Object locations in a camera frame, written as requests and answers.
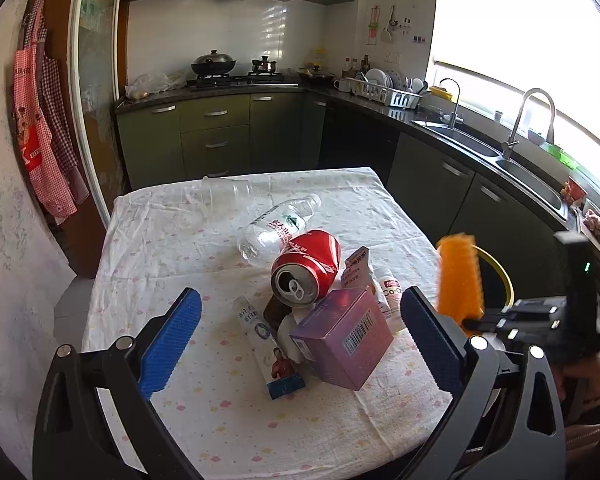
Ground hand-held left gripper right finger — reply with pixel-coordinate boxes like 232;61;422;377
400;285;566;480

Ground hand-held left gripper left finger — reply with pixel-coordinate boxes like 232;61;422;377
32;287;203;480

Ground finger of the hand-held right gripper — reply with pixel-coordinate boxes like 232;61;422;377
436;233;506;336

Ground red soda can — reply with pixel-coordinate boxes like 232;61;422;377
271;230;342;309

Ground person's right hand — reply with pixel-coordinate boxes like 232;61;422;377
555;352;600;423

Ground small white pill bottle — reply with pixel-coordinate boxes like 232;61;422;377
375;267;407;333

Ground red bowl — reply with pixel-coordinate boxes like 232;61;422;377
562;176;588;206

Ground purple cardboard box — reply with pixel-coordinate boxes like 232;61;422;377
289;286;395;392

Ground white floral tablecloth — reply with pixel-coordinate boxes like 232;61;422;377
82;167;453;480

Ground toothpaste box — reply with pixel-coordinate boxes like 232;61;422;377
231;296;306;401

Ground small pink white box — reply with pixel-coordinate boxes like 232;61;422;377
341;246;376;291

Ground steel kitchen sink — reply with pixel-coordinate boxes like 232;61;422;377
412;120;568;218

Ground green windowsill item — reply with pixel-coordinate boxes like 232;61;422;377
540;142;581;170

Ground clear labelled water bottle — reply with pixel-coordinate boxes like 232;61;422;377
237;193;322;263

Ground clear plastic cup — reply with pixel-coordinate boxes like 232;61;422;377
185;176;253;213

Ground person's clothing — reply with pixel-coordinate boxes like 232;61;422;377
562;420;600;466

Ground small steel faucet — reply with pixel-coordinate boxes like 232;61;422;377
437;78;463;128

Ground large steel faucet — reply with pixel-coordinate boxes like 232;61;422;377
501;88;556;161

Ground white dish rack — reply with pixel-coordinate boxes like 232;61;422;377
351;67;423;109

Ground green lower cabinets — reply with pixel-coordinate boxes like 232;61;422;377
115;87;571;271

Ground red printed apron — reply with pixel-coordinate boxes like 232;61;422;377
12;0;78;226

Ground red checked apron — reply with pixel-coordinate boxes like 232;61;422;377
25;0;91;206

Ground glass sliding door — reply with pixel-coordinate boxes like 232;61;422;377
67;0;131;231

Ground black frying pan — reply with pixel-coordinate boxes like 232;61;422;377
297;64;336;85

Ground kitchen window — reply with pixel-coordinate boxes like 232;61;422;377
427;0;600;201

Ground clear plastic bag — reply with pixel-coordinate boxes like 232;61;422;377
125;72;186;100

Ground black gas stove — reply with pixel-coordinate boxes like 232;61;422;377
187;72;285;92

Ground black wok with lid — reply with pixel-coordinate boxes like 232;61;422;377
191;50;237;78

